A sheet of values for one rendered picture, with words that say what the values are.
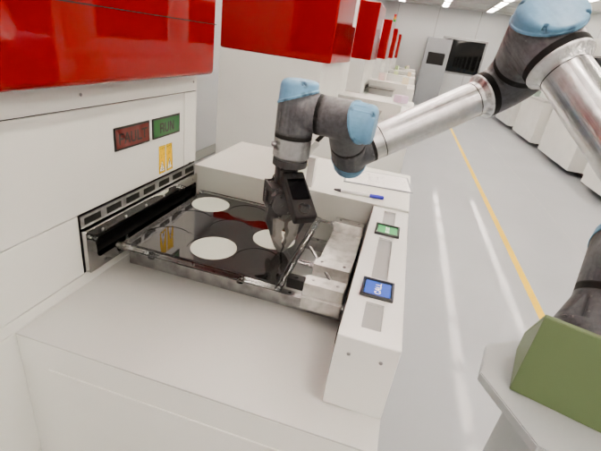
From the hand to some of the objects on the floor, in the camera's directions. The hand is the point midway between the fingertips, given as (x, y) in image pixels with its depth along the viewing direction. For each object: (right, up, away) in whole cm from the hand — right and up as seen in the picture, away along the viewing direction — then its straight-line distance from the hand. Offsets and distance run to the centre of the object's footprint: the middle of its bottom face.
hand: (282, 248), depth 87 cm
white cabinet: (-13, -76, +52) cm, 93 cm away
